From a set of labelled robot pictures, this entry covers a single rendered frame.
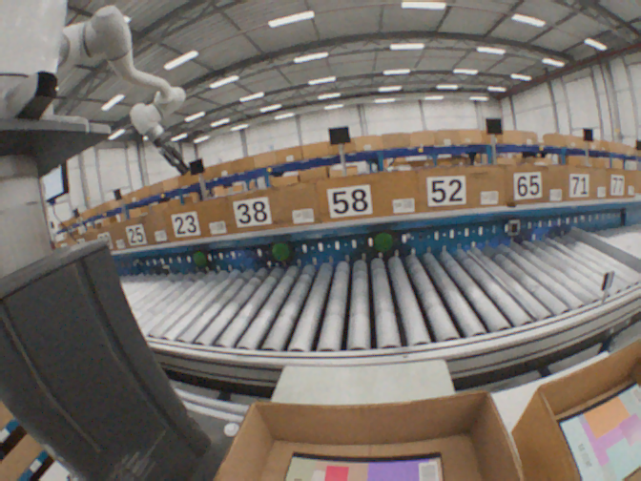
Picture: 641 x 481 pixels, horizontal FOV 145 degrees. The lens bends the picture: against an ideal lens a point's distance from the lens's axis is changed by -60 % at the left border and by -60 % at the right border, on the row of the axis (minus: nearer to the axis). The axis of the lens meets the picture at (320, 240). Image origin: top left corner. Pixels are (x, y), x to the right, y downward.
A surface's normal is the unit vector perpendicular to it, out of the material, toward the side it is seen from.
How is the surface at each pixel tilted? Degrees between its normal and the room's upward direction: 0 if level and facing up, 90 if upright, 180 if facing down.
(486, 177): 90
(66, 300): 90
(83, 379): 90
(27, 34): 93
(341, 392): 0
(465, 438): 0
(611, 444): 0
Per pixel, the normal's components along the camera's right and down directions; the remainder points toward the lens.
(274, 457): -0.15, -0.95
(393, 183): -0.14, 0.29
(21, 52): 1.00, -0.01
